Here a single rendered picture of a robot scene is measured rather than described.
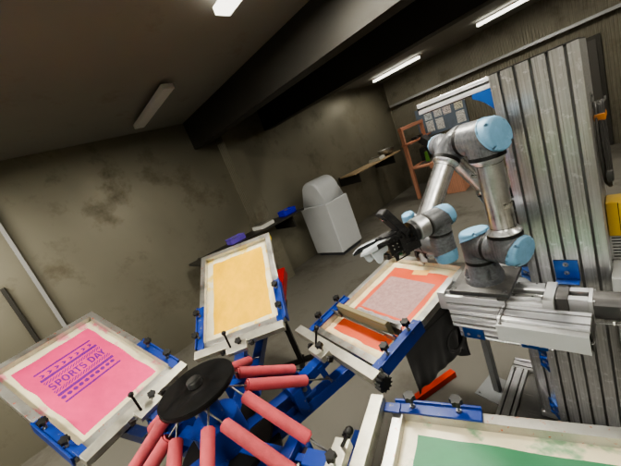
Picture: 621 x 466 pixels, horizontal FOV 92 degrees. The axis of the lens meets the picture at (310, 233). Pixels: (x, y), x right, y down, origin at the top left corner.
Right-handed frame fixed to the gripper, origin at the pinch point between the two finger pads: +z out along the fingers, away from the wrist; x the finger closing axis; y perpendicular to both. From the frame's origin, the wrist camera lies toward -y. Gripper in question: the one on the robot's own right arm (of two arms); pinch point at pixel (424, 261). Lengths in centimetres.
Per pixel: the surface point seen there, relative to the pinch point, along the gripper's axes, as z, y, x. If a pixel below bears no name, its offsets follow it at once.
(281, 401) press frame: -6, 2, -116
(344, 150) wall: -15, -478, 365
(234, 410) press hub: -22, 4, -133
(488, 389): 114, 7, -1
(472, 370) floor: 116, -11, 10
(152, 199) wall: -124, -380, -76
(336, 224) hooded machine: 76, -344, 165
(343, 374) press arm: 10, 3, -85
